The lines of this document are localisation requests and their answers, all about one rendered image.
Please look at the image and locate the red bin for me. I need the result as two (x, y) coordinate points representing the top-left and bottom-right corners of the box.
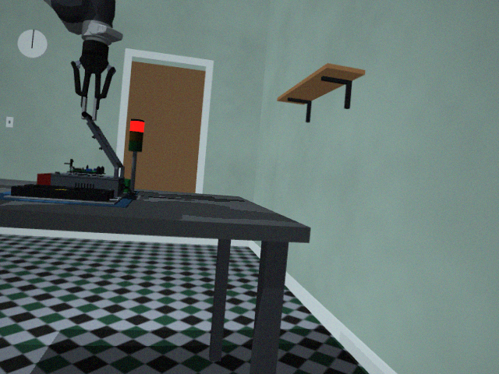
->
(37, 173), (51, 185)

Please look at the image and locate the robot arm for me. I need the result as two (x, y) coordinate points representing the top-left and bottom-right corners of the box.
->
(44, 0), (123, 46)

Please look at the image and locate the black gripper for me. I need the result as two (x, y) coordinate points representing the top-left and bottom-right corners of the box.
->
(71, 40), (116, 121)

